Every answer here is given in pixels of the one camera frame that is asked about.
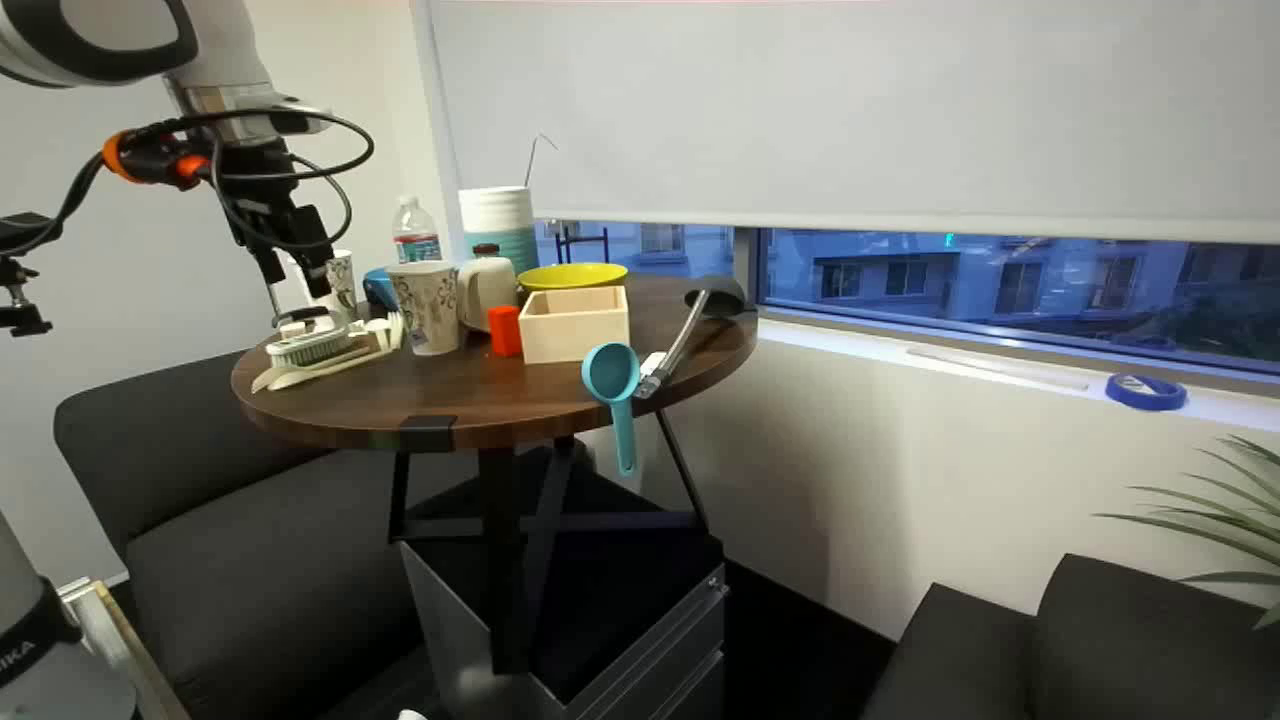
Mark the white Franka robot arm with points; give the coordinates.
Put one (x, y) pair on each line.
(212, 41)

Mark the dark grey sofa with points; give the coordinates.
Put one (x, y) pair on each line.
(1135, 653)
(267, 585)

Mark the small orange cup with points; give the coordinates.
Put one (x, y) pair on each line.
(503, 329)

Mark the green potted plant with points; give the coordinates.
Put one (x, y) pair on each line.
(1221, 524)

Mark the white teal stacked container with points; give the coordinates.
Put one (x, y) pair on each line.
(507, 213)

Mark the black orange wrist camera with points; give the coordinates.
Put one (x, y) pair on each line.
(161, 153)

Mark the light wooden box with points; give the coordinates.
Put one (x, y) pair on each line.
(574, 334)

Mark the wooden fork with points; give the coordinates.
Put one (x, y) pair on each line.
(286, 378)

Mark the white roller blind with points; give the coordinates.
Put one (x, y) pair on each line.
(864, 105)

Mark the black camera on mount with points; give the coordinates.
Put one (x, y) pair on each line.
(22, 314)

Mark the clear plastic water bottle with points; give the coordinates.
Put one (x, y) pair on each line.
(416, 242)

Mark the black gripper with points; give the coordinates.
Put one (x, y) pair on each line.
(260, 182)

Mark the white scrub brush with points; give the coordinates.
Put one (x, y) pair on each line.
(323, 350)

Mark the round dark wood table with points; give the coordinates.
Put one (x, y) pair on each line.
(507, 394)

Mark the window with building view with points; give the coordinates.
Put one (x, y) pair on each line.
(1000, 284)

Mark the yellow plate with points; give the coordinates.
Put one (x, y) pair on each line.
(574, 279)

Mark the grey metal box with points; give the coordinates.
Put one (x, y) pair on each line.
(665, 641)

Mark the beige robot stand edge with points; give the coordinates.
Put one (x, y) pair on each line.
(122, 641)

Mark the blue tape roll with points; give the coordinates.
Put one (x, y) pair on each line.
(1147, 389)

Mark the teal plastic scoop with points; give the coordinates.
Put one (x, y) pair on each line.
(611, 370)

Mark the black table edge clamp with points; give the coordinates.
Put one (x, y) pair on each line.
(426, 435)

